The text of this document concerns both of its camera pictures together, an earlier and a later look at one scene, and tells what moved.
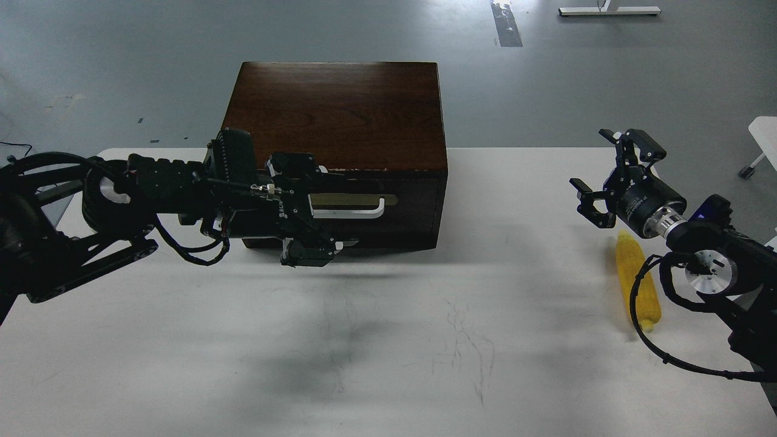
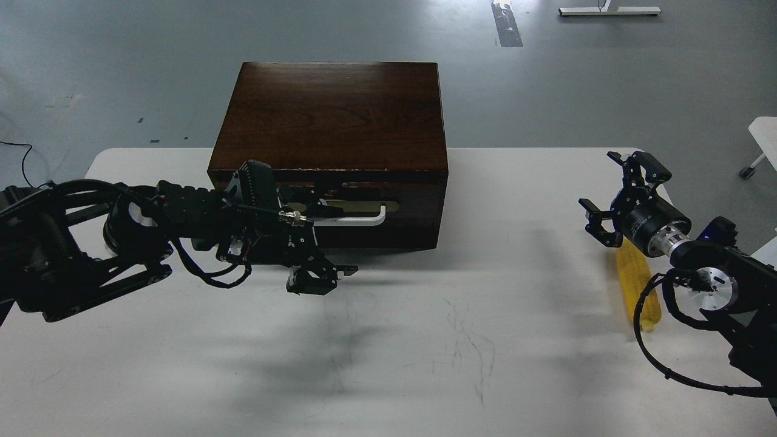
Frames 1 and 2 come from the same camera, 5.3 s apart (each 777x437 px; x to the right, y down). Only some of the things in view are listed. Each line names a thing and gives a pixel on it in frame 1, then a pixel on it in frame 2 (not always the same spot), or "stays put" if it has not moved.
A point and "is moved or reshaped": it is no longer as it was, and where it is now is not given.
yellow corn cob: (630, 263) stays put
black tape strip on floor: (507, 30) stays put
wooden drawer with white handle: (377, 212) is moved or reshaped
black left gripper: (286, 209) → (288, 237)
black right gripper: (648, 204) → (643, 217)
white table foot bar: (630, 10) stays put
